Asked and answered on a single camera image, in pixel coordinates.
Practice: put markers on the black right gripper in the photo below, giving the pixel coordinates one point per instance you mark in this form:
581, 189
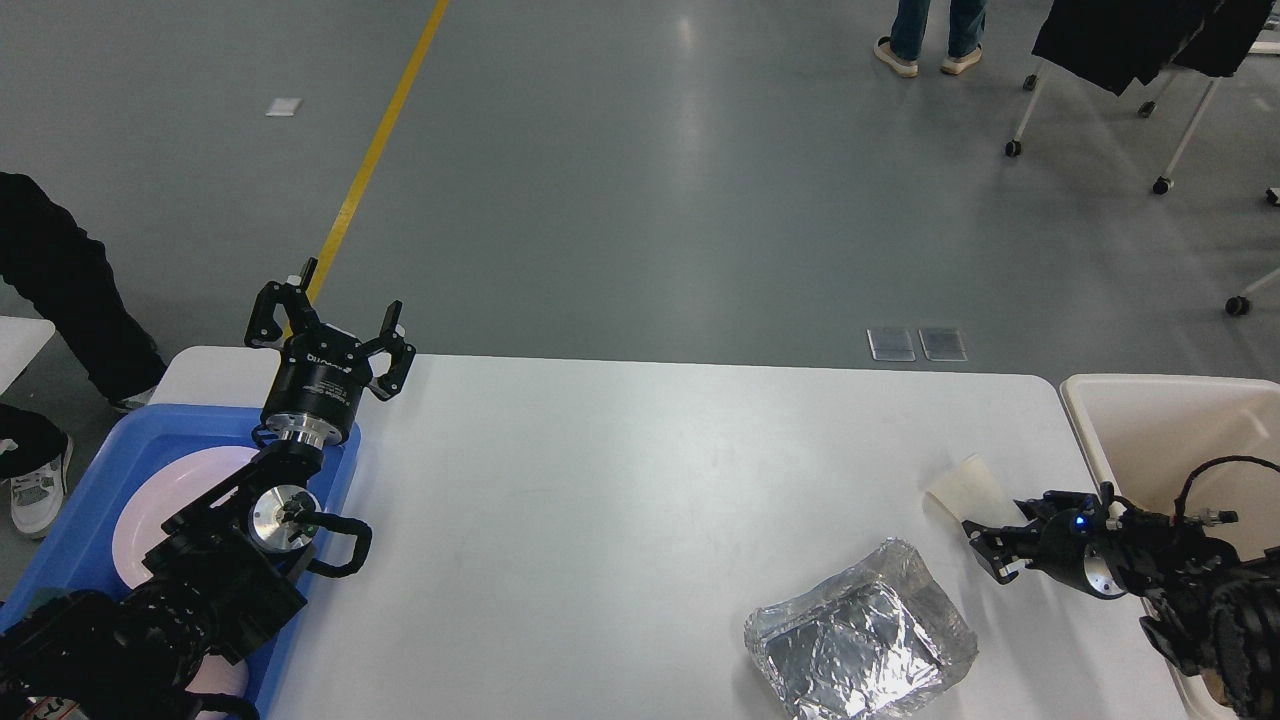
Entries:
1058, 541

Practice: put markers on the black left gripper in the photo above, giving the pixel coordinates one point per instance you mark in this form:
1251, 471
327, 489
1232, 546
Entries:
320, 381

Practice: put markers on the white paper cup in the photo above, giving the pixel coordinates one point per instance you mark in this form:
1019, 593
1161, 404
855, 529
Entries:
970, 491

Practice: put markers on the aluminium foil tray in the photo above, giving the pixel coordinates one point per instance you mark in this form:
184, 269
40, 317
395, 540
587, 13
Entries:
879, 640

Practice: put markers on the pink plate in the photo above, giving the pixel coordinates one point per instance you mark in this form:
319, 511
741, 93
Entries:
140, 524

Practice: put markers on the pink mug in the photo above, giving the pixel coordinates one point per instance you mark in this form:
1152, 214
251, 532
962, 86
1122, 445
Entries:
217, 676

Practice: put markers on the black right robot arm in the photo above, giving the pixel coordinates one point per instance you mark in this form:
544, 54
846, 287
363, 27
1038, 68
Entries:
1211, 611

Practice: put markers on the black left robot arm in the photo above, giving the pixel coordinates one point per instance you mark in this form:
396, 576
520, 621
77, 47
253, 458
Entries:
224, 578

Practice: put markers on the beige plastic bin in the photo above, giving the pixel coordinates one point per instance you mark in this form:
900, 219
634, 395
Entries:
1146, 433

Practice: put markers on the right clear floor plate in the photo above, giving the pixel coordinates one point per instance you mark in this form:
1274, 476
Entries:
943, 344

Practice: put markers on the clear floor plate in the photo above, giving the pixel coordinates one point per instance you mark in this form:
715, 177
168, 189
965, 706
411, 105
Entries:
943, 344
891, 345

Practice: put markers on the left clear floor plate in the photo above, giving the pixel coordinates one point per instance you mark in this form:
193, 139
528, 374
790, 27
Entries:
891, 345

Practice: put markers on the white caster leg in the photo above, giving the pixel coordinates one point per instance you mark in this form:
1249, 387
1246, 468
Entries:
1241, 304

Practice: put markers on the white side table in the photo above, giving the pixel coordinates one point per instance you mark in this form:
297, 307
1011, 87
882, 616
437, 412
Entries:
22, 339

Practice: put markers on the blue plastic tray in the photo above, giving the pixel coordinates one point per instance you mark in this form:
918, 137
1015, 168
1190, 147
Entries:
76, 554

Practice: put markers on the rack with black clothes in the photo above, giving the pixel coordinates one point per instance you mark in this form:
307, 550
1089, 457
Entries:
1112, 44

